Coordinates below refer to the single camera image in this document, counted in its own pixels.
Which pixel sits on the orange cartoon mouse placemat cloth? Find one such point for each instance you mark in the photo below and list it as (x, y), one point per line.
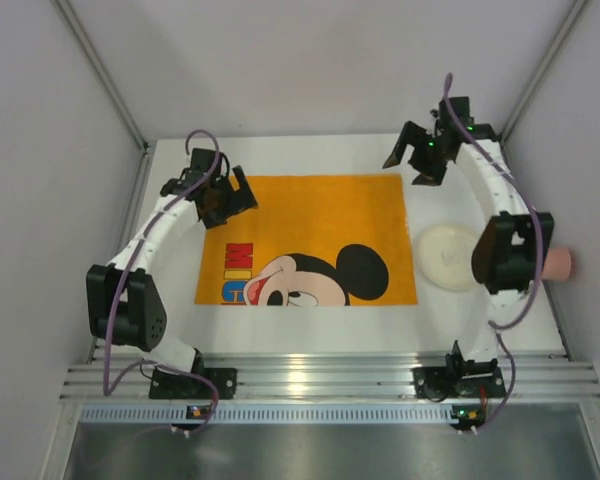
(313, 241)

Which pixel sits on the right aluminium corner post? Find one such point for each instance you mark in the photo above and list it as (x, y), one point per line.
(541, 71)

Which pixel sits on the aluminium corner post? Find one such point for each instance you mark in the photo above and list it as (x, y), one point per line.
(69, 16)
(541, 71)

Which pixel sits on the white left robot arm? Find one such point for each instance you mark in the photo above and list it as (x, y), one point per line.
(124, 305)

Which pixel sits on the pink plastic cup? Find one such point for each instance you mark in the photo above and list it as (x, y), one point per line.
(558, 264)

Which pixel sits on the aluminium front frame rail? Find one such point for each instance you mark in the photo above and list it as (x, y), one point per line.
(387, 378)

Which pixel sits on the slotted grey cable duct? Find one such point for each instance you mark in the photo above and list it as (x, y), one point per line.
(280, 414)

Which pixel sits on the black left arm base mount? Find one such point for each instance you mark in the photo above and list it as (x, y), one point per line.
(167, 386)

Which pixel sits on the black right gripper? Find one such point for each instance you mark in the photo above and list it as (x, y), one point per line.
(423, 158)

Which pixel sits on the cream round plate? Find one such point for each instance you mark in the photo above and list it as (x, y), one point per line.
(443, 253)

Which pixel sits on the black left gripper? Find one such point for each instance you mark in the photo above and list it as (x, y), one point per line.
(225, 204)

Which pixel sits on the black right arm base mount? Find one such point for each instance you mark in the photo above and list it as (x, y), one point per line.
(437, 384)

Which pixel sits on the left aluminium corner post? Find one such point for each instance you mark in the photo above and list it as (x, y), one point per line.
(69, 16)

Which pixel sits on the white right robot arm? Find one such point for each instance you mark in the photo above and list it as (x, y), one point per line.
(510, 254)

